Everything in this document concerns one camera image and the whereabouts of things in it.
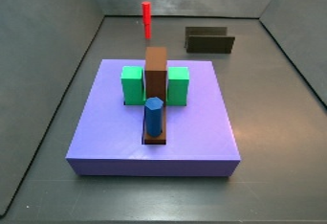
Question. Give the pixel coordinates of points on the red cylindrical peg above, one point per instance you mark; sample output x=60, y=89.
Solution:
x=146, y=11

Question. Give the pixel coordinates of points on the purple base board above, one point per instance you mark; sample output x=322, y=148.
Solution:
x=200, y=147

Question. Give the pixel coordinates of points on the blue hexagonal peg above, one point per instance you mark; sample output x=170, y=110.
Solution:
x=154, y=108

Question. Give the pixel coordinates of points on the right green block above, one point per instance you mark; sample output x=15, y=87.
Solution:
x=178, y=86

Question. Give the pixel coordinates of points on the green block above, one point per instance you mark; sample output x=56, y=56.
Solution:
x=132, y=85
x=178, y=86

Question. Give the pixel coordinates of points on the left green block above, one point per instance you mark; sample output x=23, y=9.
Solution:
x=132, y=85

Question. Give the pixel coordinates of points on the brown L-shaped block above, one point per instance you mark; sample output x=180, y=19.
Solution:
x=155, y=78

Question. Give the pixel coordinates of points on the black angle bracket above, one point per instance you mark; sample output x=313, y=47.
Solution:
x=208, y=40

